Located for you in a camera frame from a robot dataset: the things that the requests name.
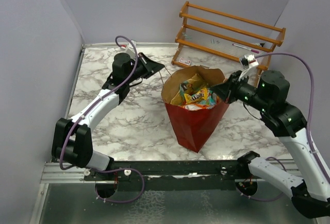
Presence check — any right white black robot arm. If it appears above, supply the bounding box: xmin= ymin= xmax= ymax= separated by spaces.
xmin=210 ymin=71 xmax=329 ymax=219

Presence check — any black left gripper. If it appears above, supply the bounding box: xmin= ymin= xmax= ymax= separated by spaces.
xmin=125 ymin=52 xmax=164 ymax=84

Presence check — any teal Fox's candy packet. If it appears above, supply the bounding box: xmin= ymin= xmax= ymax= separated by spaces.
xmin=179 ymin=81 xmax=218 ymax=105

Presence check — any orange snack packet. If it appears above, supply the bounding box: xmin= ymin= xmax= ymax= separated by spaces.
xmin=181 ymin=103 xmax=216 ymax=111

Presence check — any red paper bag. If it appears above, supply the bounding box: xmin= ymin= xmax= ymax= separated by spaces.
xmin=161 ymin=66 xmax=229 ymax=152

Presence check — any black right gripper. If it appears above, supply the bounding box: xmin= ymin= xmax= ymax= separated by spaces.
xmin=210 ymin=70 xmax=269 ymax=112

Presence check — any pink white marker pen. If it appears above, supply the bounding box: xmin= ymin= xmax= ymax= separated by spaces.
xmin=232 ymin=43 xmax=260 ymax=54

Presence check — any red white staples box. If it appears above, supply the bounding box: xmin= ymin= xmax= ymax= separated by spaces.
xmin=179 ymin=57 xmax=191 ymax=66

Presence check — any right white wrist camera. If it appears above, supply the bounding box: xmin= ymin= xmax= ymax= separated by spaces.
xmin=239 ymin=54 xmax=259 ymax=81

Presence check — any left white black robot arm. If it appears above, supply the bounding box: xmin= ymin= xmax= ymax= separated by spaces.
xmin=52 ymin=53 xmax=164 ymax=180

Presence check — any yellow M&Ms packet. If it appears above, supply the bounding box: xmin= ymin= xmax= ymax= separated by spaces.
xmin=184 ymin=88 xmax=209 ymax=104

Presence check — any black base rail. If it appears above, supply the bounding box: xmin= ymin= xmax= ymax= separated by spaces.
xmin=84 ymin=157 xmax=252 ymax=192

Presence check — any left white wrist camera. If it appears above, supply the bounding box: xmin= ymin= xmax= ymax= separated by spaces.
xmin=120 ymin=40 xmax=136 ymax=60

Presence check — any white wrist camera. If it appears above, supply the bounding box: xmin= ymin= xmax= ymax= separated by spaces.
xmin=239 ymin=54 xmax=259 ymax=81
xmin=120 ymin=40 xmax=136 ymax=60

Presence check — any gold chips bag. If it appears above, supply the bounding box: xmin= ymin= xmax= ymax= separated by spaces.
xmin=170 ymin=73 xmax=208 ymax=106

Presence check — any orange wooden rack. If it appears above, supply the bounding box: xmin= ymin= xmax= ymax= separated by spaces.
xmin=172 ymin=1 xmax=286 ymax=80

